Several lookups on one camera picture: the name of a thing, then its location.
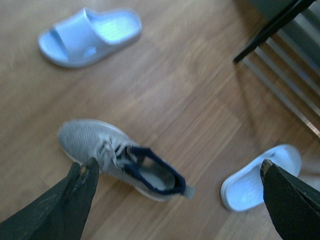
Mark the black metal shoe rack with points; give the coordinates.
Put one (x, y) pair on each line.
(285, 56)

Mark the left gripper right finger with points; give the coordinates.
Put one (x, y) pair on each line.
(293, 205)

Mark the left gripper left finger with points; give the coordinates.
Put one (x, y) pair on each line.
(61, 212)

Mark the grey knit sneaker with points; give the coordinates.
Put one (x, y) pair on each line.
(119, 156)

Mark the light blue slipper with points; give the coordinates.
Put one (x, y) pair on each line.
(243, 190)
(89, 36)

